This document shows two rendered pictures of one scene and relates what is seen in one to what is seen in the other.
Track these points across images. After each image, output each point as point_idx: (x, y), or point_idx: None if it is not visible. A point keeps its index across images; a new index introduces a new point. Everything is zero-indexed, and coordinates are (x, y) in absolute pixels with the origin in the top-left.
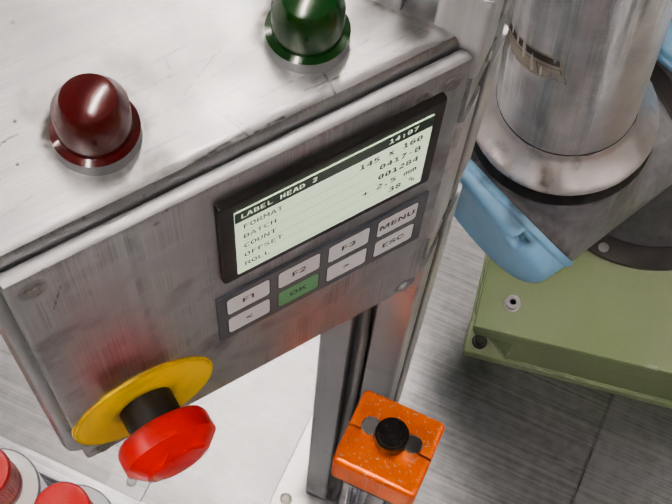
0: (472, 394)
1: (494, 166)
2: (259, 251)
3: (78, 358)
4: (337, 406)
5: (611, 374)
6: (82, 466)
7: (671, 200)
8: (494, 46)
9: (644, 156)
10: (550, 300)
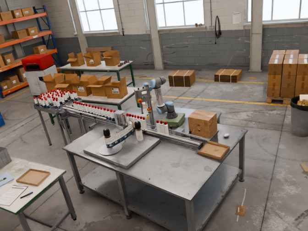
0: None
1: (157, 106)
2: (142, 93)
3: (137, 96)
4: (149, 114)
5: (167, 123)
6: None
7: (170, 114)
8: (148, 90)
9: (163, 105)
10: (164, 120)
